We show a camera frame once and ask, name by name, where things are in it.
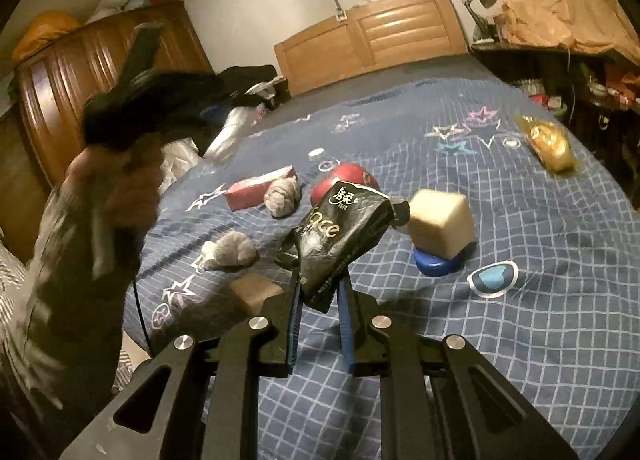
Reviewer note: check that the blue plastic lid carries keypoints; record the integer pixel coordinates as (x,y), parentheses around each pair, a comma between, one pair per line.
(434,266)

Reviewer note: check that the beige sponge block far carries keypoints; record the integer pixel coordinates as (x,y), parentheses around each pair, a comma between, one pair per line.
(441,223)

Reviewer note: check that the black clothes pile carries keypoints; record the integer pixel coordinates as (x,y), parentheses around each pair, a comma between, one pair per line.
(251,86)

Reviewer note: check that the white bottle cap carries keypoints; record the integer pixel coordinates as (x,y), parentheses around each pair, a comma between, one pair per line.
(316,154)

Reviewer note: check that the white sock pair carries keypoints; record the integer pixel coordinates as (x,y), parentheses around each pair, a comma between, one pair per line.
(233,249)

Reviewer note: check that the beige sponge block near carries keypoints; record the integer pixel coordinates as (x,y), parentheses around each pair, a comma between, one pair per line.
(251,291)

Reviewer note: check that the wooden wardrobe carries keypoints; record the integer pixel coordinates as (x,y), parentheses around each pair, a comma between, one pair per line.
(40,134)

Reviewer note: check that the blue star-pattern bedspread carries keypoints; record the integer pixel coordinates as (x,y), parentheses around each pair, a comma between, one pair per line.
(549,293)

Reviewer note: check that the black-blue right gripper left finger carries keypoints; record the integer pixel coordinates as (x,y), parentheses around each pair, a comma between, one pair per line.
(198,400)

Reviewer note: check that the black snack wrapper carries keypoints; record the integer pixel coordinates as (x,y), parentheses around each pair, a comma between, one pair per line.
(346,223)

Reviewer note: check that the person's left forearm sleeve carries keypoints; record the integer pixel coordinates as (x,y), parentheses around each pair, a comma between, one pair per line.
(61,333)

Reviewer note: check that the dark side desk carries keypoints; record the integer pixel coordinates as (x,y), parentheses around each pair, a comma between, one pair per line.
(600,99)

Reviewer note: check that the red tissue pack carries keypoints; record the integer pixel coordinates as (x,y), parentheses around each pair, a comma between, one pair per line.
(249,192)

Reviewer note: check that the white crumpled cloth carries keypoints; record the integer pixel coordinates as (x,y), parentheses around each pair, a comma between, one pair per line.
(180,155)

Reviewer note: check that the black-blue right gripper right finger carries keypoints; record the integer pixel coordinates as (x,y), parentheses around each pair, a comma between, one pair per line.
(439,399)

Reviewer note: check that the yellow snack packet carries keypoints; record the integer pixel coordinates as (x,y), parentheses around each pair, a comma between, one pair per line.
(549,142)

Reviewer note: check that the person's left hand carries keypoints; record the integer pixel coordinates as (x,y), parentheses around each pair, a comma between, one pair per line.
(129,181)

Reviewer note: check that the wooden bed headboard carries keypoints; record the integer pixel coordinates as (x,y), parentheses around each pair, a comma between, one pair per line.
(381,35)

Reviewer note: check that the grey rolled sock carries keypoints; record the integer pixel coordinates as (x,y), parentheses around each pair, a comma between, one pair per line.
(282,197)

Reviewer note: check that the beige sponge block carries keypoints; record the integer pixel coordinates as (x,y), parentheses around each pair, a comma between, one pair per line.
(441,223)
(251,291)

